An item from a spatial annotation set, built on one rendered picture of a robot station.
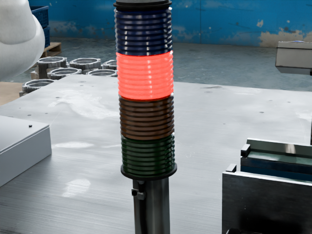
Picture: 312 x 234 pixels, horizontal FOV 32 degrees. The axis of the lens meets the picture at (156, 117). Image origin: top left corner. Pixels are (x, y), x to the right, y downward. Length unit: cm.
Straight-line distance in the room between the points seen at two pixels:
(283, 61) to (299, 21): 535
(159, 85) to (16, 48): 78
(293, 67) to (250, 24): 547
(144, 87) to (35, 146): 72
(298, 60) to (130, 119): 56
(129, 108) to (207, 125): 89
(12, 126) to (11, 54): 16
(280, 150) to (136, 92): 45
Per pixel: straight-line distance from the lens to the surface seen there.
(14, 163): 120
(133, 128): 58
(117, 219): 100
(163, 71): 56
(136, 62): 56
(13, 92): 362
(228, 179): 85
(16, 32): 131
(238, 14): 655
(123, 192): 110
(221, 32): 664
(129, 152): 59
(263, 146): 97
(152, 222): 64
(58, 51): 652
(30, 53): 135
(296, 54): 108
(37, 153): 126
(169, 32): 57
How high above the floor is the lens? 128
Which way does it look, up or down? 18 degrees down
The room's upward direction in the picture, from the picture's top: 2 degrees counter-clockwise
